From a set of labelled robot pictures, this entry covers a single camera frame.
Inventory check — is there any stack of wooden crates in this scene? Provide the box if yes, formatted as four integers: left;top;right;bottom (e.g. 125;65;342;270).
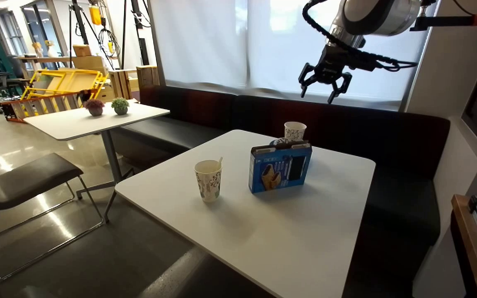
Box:
108;65;160;100

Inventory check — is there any blue snack box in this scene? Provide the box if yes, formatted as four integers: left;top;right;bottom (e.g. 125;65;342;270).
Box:
248;140;313;194

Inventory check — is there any window blind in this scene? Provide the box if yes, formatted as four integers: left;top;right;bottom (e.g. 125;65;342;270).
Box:
149;0;440;111

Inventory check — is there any wooden shelf table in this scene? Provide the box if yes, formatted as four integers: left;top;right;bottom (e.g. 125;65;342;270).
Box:
14;55;73;79

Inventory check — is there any black bench sofa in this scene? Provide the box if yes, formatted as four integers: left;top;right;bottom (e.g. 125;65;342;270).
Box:
110;85;451;298

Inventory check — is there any patterned paper cup with stick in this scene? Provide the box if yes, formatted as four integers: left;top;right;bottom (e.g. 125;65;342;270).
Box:
194;157;224;203

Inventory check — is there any white side table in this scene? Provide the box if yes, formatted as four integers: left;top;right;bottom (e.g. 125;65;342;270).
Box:
23;99;171;223

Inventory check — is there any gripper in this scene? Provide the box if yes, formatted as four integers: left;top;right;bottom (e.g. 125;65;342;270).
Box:
299;44;353;105

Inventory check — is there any green potted plant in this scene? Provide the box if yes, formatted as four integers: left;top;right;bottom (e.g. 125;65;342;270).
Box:
111;97;130;115

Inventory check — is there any yellow folding cart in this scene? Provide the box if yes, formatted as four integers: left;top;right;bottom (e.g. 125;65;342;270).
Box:
20;68;108;101

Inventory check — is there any pink potted plant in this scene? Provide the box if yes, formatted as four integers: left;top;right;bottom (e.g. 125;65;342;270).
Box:
83;99;105;117

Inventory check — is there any black cushioned chair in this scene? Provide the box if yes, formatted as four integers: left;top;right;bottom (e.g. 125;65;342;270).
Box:
0;153;106;283

